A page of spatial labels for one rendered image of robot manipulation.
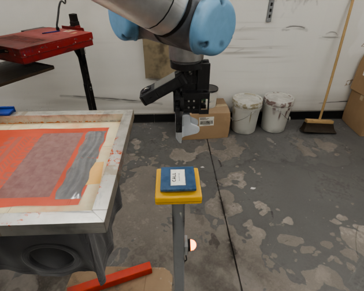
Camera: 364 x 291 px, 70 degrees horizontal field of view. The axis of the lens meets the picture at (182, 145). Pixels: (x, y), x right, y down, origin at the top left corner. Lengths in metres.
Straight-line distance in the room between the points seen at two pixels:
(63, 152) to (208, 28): 0.72
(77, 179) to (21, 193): 0.15
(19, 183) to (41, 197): 0.10
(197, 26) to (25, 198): 0.65
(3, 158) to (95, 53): 2.00
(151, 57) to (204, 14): 2.38
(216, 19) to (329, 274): 1.70
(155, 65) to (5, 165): 2.01
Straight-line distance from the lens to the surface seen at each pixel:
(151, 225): 1.89
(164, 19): 0.34
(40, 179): 0.87
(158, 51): 2.70
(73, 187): 0.79
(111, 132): 1.02
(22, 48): 1.81
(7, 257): 0.99
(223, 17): 0.37
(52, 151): 0.98
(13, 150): 1.05
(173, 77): 0.59
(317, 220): 2.13
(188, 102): 0.60
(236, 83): 2.96
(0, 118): 1.26
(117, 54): 2.83
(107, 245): 1.10
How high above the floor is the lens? 1.46
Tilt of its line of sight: 34 degrees down
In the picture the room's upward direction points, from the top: straight up
